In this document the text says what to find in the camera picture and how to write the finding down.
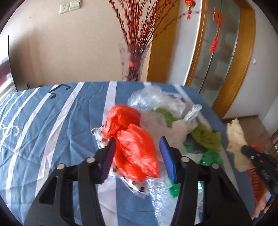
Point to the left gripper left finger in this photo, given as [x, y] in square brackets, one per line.
[53, 204]

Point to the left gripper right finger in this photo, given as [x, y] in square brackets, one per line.
[222, 204]

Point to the beige plastic bag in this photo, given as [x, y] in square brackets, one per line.
[236, 141]

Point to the red plastic bag front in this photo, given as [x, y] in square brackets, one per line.
[135, 155]

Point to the red plastic bag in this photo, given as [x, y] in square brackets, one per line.
[135, 155]
[119, 118]

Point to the clear plastic bag front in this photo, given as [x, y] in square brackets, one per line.
[156, 125]

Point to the clear plastic bag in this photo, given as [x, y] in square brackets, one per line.
[156, 125]
[153, 97]

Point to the olive green plastic bag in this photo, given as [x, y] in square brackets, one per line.
[203, 135]

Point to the red lined trash basket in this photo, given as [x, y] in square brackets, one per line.
[259, 188]

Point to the person right hand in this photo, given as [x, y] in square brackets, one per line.
[260, 207]

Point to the bright green plastic bag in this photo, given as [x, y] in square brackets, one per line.
[201, 155]

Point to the bubble wrap sheet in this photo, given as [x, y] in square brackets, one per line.
[164, 195]

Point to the blue white striped tablecloth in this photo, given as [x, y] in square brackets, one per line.
[41, 128]

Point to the frosted glass sliding door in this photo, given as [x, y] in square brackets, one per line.
[212, 67]

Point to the clear plastic bag rear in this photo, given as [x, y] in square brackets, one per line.
[153, 97]

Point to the clear glass vase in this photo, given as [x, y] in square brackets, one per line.
[132, 62]

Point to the red fu knot ornament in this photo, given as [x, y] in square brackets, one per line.
[218, 18]

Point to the small red lantern ornament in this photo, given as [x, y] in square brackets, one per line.
[190, 4]

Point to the red berry branches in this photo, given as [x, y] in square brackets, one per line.
[140, 20]

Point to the white wall socket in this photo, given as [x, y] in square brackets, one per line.
[64, 8]

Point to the white wall switch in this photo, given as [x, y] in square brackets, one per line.
[74, 5]

